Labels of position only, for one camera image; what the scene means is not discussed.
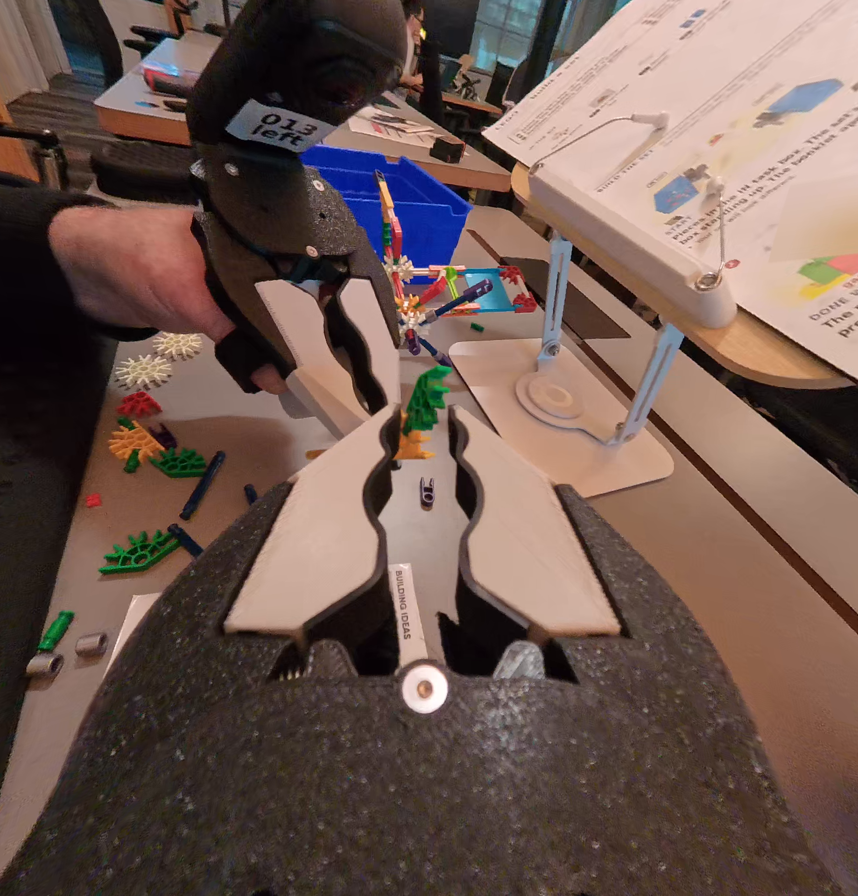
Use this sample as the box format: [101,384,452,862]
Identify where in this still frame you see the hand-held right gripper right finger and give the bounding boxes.
[448,405,622,638]

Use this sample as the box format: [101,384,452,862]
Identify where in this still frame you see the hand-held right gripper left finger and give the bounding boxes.
[222,405,402,638]

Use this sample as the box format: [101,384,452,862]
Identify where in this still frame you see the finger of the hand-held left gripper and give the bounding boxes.
[337,276,403,415]
[254,278,372,440]

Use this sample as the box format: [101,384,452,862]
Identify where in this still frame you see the orange fan connector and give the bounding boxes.
[393,413,437,462]

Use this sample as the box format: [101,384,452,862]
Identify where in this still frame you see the white instruction booklet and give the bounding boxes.
[105,563,430,666]

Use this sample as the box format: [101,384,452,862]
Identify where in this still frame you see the person's left forearm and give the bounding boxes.
[0,171,157,344]

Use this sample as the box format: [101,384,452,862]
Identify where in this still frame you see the person's left hand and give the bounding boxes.
[49,206,290,396]

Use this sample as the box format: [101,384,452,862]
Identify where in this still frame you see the colourful construction toy model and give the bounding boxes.
[372,169,541,369]

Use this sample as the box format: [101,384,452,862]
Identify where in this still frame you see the white snowflake connector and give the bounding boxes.
[152,332,204,362]
[113,354,174,392]

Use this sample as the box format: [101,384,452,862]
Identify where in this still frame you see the black office chair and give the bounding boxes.
[89,143,200,205]

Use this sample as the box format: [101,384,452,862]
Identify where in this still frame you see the loose white papers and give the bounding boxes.
[347,108,437,139]

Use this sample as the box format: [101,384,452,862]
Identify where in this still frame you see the blue plastic bin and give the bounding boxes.
[299,144,472,285]

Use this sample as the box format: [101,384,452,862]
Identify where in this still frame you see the background table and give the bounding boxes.
[323,90,513,193]
[93,36,223,148]

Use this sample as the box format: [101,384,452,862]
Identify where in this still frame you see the yellow rod with connectors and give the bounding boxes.
[107,421,166,463]

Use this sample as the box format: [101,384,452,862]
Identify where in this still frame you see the white page holder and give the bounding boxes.
[528,111,740,330]

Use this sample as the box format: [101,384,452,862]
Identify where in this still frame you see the white book stand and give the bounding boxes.
[510,159,854,392]

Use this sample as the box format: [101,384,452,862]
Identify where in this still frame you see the printed instruction sheet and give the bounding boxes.
[482,0,858,392]

